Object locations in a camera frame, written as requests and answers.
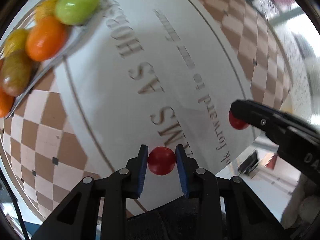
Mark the black cable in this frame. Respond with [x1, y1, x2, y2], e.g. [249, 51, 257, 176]
[0, 174, 29, 240]

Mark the red green apple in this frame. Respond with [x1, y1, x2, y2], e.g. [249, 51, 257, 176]
[1, 50, 34, 97]

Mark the glass fruit bowl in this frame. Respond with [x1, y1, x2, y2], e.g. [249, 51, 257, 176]
[1, 0, 101, 118]

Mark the yellow lemon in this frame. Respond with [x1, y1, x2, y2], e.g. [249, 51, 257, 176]
[34, 0, 58, 22]
[3, 28, 29, 57]

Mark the small red tomato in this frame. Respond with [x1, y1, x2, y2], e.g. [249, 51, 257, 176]
[228, 111, 249, 130]
[148, 146, 176, 176]

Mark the large orange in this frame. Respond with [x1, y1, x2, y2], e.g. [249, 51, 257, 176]
[25, 16, 67, 62]

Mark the orange at bowl edge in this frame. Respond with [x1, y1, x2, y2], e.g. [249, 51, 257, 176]
[0, 88, 15, 118]

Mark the checkered printed table mat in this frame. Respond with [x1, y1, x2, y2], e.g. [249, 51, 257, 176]
[1, 0, 291, 220]

